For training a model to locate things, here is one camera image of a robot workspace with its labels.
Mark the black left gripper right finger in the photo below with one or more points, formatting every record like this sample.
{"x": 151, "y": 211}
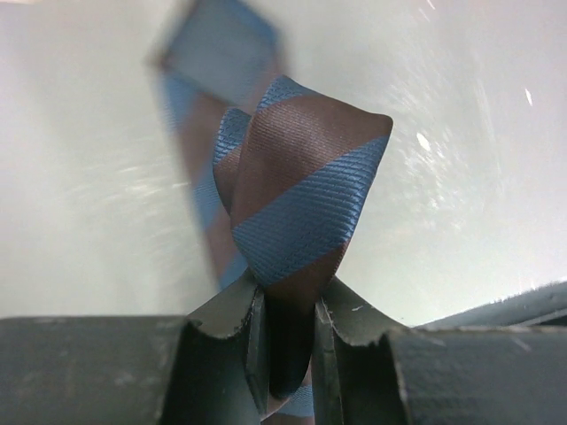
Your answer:
{"x": 353, "y": 376}

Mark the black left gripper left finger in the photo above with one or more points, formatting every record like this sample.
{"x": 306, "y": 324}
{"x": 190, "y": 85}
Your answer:
{"x": 220, "y": 373}

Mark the brown blue striped tie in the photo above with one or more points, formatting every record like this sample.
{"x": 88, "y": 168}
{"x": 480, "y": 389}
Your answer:
{"x": 279, "y": 174}

